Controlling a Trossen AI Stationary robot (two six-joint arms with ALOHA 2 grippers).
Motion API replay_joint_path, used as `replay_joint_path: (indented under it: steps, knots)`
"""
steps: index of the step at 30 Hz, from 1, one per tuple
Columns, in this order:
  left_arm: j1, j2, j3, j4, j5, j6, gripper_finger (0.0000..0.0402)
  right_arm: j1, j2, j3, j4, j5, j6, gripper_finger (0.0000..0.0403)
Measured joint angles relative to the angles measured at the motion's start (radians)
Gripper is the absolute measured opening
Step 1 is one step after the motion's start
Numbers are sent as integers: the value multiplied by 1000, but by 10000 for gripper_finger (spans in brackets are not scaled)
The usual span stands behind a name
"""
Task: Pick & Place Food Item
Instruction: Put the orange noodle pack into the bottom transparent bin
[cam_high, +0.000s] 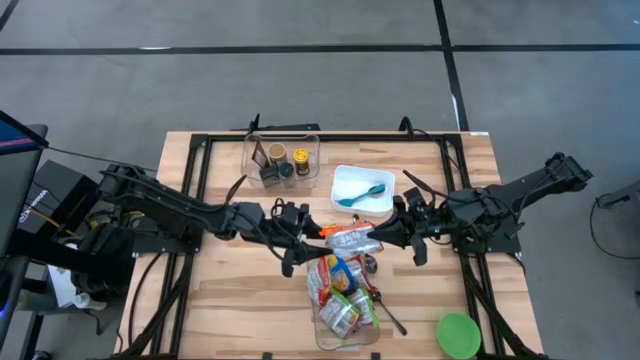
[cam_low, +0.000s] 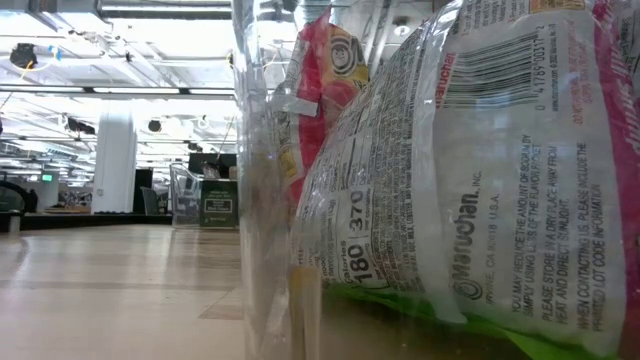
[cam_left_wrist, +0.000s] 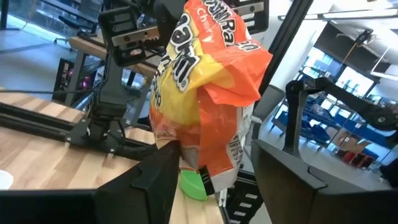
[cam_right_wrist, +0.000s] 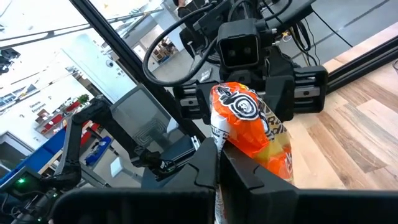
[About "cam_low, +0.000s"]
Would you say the clear plastic bin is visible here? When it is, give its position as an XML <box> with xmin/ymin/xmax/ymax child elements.
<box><xmin>232</xmin><ymin>0</ymin><xmax>640</xmax><ymax>360</ymax></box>
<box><xmin>168</xmin><ymin>162</ymin><xmax>241</xmax><ymax>230</ymax></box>

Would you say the white room column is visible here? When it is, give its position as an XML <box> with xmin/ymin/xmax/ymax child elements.
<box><xmin>91</xmin><ymin>112</ymin><xmax>139</xmax><ymax>215</ymax></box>

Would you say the long ceiling light fixture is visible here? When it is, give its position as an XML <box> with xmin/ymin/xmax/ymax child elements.
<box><xmin>0</xmin><ymin>85</ymin><xmax>236</xmax><ymax>97</ymax></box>

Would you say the red beef ramen packet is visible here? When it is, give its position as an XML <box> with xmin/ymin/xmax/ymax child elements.
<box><xmin>272</xmin><ymin>9</ymin><xmax>371</xmax><ymax>214</ymax></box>

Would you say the black aluminium rig frame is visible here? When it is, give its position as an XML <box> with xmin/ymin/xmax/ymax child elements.
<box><xmin>19</xmin><ymin>213</ymin><xmax>174</xmax><ymax>232</ymax></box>

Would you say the black ceiling-mounted device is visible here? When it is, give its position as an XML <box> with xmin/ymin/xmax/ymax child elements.
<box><xmin>9</xmin><ymin>43</ymin><xmax>39</xmax><ymax>69</ymax></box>

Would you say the pink and green ramen packet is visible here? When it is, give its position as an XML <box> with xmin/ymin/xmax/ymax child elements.
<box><xmin>292</xmin><ymin>0</ymin><xmax>640</xmax><ymax>359</ymax></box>

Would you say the green black pepper tin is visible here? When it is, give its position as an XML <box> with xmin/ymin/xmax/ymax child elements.
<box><xmin>199</xmin><ymin>178</ymin><xmax>239</xmax><ymax>229</ymax></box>

